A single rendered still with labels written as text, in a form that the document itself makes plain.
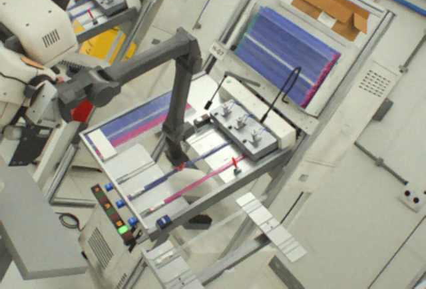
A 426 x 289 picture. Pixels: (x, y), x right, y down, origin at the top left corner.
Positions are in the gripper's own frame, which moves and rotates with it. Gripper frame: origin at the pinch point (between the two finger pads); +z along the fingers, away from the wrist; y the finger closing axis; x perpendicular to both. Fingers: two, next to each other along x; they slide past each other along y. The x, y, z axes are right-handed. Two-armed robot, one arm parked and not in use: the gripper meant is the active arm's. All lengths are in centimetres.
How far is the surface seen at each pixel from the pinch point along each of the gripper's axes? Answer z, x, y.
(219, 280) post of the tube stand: 3, 15, -52
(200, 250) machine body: 32.6, 7.5, -20.6
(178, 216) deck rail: -0.6, 13.2, -21.0
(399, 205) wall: 118, -133, -25
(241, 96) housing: -6.2, -43.3, 13.8
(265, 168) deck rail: 2.9, -30.1, -21.2
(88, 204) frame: 49, 37, 48
